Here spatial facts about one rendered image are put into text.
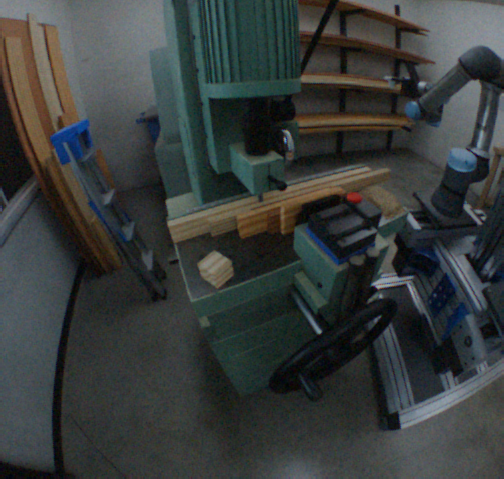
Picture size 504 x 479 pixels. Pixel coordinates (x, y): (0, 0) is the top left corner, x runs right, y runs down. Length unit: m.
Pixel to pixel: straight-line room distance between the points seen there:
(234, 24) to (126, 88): 2.47
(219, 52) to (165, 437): 1.42
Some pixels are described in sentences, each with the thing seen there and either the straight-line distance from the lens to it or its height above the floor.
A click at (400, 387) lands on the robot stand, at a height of 0.23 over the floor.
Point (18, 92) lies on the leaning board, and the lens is 1.75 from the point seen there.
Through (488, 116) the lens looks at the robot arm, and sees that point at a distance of 1.03.
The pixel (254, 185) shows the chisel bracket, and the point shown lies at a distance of 0.47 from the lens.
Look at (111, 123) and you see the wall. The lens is 2.91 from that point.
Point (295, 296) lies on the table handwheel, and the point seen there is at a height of 0.82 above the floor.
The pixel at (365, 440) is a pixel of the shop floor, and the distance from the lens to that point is 1.34.
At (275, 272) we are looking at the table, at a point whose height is 0.90.
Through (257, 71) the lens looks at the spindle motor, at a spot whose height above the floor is 1.24.
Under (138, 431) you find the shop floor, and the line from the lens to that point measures 1.41.
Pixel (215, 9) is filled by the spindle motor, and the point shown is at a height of 1.35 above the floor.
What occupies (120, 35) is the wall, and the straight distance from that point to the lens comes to 2.87.
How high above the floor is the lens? 1.25
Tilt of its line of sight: 39 degrees down
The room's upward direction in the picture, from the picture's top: 5 degrees counter-clockwise
